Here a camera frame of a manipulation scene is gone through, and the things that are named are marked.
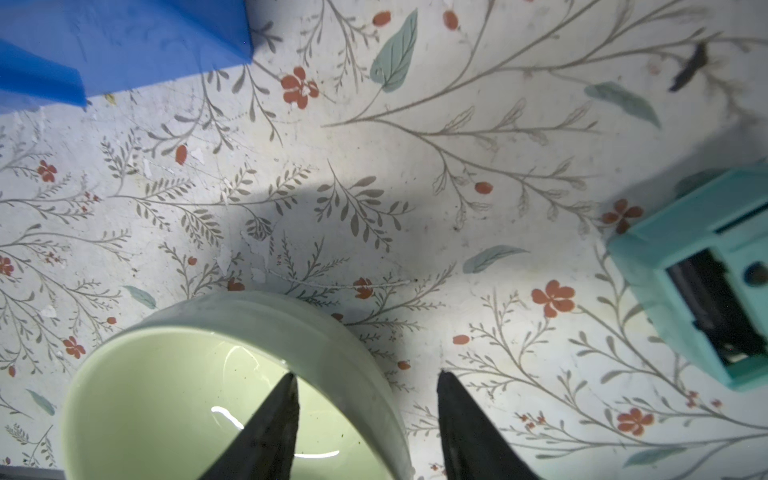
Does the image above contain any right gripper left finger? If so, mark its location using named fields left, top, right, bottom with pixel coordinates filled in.
left=199, top=373, right=300, bottom=480

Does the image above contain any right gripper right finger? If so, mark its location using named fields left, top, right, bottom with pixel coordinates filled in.
left=437, top=370, right=538, bottom=480

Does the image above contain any light green bowl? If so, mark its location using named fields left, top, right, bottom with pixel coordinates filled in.
left=59, top=292, right=415, bottom=479

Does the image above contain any blue plastic bin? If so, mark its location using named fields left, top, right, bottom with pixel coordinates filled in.
left=1, top=1, right=253, bottom=113

